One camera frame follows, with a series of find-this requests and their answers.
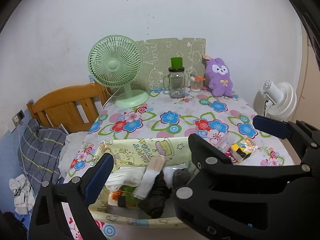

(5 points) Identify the dark grey drawstring pouch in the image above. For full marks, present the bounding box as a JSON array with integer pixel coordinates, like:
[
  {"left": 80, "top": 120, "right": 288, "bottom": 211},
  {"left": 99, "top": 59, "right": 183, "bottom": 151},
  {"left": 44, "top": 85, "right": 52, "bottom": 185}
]
[{"left": 172, "top": 168, "right": 192, "bottom": 190}]

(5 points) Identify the black plastic bag bundle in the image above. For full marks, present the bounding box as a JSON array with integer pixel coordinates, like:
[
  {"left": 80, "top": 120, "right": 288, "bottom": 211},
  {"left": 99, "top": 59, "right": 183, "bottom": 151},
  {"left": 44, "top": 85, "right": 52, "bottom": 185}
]
[{"left": 138, "top": 171, "right": 172, "bottom": 219}]

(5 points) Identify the pink wet wipes pack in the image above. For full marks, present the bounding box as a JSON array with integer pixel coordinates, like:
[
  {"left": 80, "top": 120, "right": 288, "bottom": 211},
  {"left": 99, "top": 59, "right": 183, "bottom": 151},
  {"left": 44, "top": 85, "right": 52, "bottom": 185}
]
[{"left": 147, "top": 155, "right": 166, "bottom": 172}]

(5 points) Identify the white towel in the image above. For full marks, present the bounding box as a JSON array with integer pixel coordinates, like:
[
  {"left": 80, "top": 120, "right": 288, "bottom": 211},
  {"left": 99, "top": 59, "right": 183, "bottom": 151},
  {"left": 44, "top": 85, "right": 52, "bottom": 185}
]
[{"left": 105, "top": 166, "right": 163, "bottom": 200}]

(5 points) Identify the beige door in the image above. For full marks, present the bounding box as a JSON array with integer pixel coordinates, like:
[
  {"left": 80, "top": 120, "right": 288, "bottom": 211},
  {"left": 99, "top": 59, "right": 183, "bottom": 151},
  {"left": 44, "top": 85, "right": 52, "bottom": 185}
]
[{"left": 292, "top": 28, "right": 319, "bottom": 128}]

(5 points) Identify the crumpled white cloth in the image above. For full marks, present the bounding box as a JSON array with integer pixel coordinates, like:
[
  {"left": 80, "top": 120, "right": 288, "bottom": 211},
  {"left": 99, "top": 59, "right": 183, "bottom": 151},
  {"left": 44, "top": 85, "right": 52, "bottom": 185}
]
[{"left": 9, "top": 174, "right": 35, "bottom": 215}]

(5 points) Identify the white standing fan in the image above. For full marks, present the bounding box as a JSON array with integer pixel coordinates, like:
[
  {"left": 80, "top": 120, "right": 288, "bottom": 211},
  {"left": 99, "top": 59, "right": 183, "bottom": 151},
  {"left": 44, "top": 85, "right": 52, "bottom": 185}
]
[{"left": 253, "top": 80, "right": 297, "bottom": 121}]

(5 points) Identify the yellow snack packet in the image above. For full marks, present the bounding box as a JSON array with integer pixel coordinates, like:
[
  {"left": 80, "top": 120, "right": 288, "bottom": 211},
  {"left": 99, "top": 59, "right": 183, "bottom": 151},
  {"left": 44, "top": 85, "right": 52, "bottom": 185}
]
[{"left": 230, "top": 138, "right": 258, "bottom": 163}]

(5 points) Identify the clear plastic packet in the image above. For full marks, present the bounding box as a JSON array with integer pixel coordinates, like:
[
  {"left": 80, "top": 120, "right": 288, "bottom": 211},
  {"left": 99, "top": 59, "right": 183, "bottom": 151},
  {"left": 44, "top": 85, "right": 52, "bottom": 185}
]
[{"left": 215, "top": 132, "right": 240, "bottom": 153}]

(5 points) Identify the blue plaid pillow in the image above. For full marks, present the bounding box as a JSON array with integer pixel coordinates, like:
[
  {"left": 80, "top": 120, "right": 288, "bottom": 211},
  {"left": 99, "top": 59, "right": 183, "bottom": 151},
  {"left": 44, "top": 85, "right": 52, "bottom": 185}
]
[{"left": 18, "top": 119, "right": 67, "bottom": 193}]

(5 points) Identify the floral tablecloth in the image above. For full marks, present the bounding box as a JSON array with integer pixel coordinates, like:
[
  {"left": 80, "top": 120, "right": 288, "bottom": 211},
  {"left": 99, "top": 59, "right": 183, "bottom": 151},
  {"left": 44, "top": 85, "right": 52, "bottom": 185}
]
[{"left": 66, "top": 89, "right": 293, "bottom": 181}]

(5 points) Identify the yellow cartoon fabric storage box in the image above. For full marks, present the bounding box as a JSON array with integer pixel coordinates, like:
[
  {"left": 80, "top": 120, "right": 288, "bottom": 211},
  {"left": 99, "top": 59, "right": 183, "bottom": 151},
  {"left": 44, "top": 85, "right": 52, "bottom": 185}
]
[{"left": 89, "top": 137, "right": 196, "bottom": 229}]

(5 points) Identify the purple plush toy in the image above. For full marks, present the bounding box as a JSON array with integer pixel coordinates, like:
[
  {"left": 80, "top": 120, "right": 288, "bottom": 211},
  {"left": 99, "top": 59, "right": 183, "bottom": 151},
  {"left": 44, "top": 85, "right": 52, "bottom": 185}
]
[{"left": 203, "top": 55, "right": 233, "bottom": 97}]

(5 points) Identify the wooden headboard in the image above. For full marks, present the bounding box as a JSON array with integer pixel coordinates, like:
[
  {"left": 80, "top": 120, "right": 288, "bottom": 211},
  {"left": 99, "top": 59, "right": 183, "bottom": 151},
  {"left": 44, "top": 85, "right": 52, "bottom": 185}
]
[{"left": 27, "top": 83, "right": 110, "bottom": 133}]

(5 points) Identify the small orange lid jar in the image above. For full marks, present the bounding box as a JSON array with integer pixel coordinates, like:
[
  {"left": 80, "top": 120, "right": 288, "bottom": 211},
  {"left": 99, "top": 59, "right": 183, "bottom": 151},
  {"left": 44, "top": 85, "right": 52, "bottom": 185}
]
[{"left": 190, "top": 75, "right": 206, "bottom": 92}]

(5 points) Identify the glass jar with green lid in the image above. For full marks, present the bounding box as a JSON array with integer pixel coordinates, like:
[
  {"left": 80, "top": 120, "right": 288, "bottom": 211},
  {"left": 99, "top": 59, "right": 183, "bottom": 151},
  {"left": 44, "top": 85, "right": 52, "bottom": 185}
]
[{"left": 163, "top": 57, "right": 185, "bottom": 99}]

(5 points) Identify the green cartoon cardboard panel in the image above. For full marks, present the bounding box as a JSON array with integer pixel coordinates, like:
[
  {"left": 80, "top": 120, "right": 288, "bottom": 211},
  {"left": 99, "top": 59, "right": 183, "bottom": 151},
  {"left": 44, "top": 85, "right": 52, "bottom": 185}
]
[{"left": 131, "top": 38, "right": 206, "bottom": 90}]

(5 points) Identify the green desk fan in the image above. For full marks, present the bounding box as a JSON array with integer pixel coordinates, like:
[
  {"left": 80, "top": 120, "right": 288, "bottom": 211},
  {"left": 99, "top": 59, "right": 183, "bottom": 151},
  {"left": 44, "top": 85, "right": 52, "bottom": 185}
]
[{"left": 88, "top": 35, "right": 149, "bottom": 108}]

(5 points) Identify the wall socket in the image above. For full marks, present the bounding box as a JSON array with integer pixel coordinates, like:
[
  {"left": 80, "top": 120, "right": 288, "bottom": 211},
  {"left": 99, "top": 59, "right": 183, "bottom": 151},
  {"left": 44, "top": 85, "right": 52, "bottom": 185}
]
[{"left": 12, "top": 110, "right": 25, "bottom": 127}]

